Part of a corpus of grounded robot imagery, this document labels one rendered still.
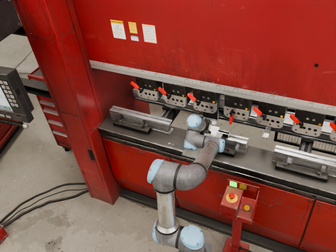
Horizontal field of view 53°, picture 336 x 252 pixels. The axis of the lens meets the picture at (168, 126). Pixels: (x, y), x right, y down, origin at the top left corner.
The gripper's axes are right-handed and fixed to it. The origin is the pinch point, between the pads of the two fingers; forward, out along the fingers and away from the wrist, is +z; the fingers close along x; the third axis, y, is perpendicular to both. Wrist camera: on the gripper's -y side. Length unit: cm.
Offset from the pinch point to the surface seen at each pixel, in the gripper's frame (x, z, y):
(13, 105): 103, -56, -16
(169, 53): 24, -35, 37
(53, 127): 172, 65, -26
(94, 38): 77, -36, 38
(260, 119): -31.2, -9.6, 14.6
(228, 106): -12.0, -12.4, 17.5
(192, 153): 3.6, -6.4, -15.1
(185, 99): 16.1, -11.8, 16.5
